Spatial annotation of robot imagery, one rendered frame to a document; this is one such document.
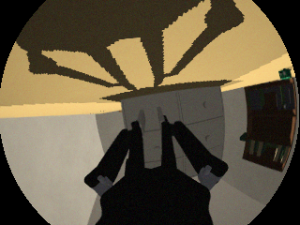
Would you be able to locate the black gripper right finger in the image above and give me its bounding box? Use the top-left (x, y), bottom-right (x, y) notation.
top-left (157, 107), bottom-right (228, 202)

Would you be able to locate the grey drawer front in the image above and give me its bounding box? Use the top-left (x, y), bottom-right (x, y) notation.
top-left (123, 93), bottom-right (180, 131)
top-left (144, 159), bottom-right (183, 172)
top-left (143, 132), bottom-right (183, 162)
top-left (188, 118), bottom-right (224, 149)
top-left (178, 88), bottom-right (223, 125)
top-left (185, 145), bottom-right (223, 176)

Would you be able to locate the grey chest of drawers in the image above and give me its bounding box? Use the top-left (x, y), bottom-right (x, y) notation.
top-left (120, 86), bottom-right (225, 173)

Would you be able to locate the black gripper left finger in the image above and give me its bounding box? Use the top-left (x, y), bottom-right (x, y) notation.
top-left (84, 110), bottom-right (145, 203)

